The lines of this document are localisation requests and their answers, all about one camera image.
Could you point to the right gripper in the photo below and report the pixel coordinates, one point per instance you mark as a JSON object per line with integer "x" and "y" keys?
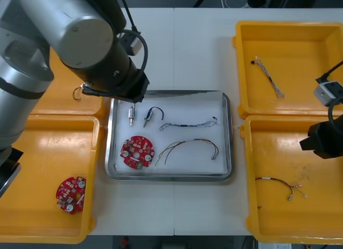
{"x": 329, "y": 141}

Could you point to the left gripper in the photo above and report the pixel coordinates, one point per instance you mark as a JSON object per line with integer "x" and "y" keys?
{"x": 128, "y": 90}

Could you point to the white label metal solenoid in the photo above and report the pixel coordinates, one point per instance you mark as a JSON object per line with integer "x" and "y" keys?
{"x": 131, "y": 115}

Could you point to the blue label metal solenoid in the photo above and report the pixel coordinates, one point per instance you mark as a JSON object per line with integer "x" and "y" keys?
{"x": 147, "y": 117}
{"x": 74, "y": 93}

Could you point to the round red circuit board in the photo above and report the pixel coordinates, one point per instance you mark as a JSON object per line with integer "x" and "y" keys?
{"x": 134, "y": 148}
{"x": 70, "y": 190}

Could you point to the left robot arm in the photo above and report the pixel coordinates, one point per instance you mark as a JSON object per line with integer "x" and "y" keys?
{"x": 67, "y": 31}

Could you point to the yellow-orange plastic bin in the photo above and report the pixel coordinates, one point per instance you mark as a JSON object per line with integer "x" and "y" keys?
{"x": 53, "y": 98}
{"x": 278, "y": 152}
{"x": 40, "y": 152}
{"x": 294, "y": 45}

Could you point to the steel tray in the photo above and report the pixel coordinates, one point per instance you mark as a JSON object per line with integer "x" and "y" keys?
{"x": 168, "y": 178}

